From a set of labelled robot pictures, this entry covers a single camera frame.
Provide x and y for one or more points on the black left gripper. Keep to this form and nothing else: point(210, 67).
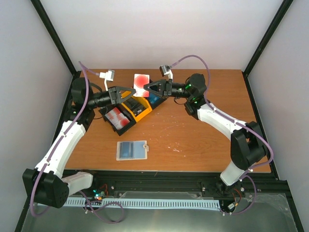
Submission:
point(117, 94)

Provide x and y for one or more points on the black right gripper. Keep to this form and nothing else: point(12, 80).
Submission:
point(162, 85)

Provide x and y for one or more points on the black vip card stack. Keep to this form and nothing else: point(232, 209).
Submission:
point(134, 106)

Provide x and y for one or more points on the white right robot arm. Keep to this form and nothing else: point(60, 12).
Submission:
point(246, 146)

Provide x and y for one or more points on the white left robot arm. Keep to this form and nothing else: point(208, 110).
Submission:
point(45, 183)

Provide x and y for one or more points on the black bin with red cards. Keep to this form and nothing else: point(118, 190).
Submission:
point(104, 110)

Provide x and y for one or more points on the blue card stack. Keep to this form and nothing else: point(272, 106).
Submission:
point(153, 99)

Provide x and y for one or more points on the black bin with blue cards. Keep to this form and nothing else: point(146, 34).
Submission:
point(158, 103)

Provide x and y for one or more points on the red white card stack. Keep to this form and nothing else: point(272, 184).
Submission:
point(117, 118)

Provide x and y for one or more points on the yellow plastic bin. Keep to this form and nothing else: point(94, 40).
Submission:
point(142, 115)

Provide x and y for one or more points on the black aluminium table frame rail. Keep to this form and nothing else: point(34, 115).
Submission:
point(206, 185)

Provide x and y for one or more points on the light blue slotted cable duct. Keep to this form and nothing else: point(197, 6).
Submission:
point(158, 204)

